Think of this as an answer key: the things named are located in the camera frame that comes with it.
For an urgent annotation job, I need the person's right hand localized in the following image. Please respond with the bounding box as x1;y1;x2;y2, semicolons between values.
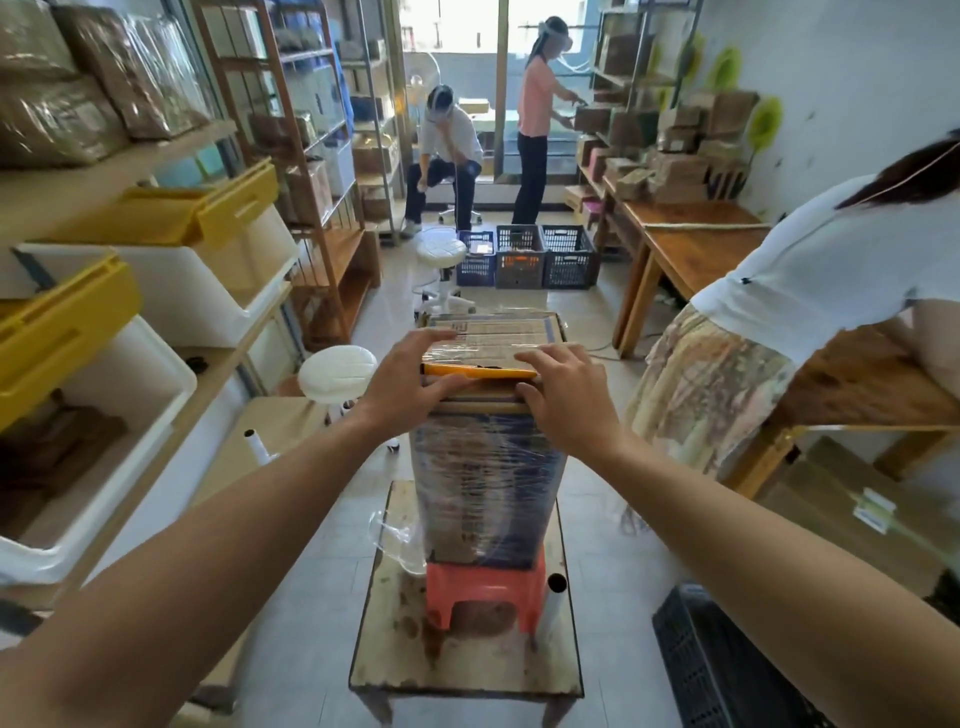
513;343;624;459

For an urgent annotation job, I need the person's left hand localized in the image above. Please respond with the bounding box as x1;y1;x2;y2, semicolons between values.
359;328;474;440

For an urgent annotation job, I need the yellow utility knife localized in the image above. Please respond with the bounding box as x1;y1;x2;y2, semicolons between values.
419;362;540;381

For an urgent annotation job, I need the blue printed cardboard box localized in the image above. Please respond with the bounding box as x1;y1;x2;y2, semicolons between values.
408;311;569;571

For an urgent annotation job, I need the stretch film roll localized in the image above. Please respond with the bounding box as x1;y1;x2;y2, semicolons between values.
536;573;569;652

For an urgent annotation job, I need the person's left forearm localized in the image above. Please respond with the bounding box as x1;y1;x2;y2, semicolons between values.
0;416;391;728

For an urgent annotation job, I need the person's right forearm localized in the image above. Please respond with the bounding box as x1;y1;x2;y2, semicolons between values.
596;434;960;728

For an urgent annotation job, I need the taped brown carton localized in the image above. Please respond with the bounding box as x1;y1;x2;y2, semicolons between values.
757;434;960;598

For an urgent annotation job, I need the black plastic crate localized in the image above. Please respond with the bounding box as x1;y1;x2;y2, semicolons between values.
652;583;834;728
494;224;547;292
541;224;600;292

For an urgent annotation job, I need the brown wooden ladder shelf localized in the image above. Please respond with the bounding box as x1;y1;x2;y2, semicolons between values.
191;0;382;350

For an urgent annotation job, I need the blue plastic crate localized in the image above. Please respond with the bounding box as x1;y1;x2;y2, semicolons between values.
455;228;498;289

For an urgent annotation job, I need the brown wooden table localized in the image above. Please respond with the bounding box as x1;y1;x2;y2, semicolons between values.
603;198;960;500

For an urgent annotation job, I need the pink plastic stool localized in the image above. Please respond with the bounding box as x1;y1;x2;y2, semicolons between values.
425;547;549;635

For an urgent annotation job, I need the white bin yellow lid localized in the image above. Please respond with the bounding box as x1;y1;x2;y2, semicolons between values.
14;161;301;350
0;254;198;586

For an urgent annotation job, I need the wooden shelf with cartons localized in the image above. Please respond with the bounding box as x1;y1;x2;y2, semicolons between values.
573;0;760;226

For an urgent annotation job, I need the worn white square table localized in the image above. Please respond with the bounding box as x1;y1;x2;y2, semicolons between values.
348;479;585;728

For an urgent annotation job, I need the light wooden shelf unit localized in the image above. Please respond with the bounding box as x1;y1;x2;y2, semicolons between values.
0;119;331;714

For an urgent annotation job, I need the wrapped brown parcel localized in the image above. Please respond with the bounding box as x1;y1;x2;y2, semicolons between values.
52;3;213;142
0;0;78;82
0;74;130;168

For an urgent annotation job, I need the green wall decoration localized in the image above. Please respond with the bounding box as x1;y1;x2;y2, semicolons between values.
708;44;744;93
746;97;786;151

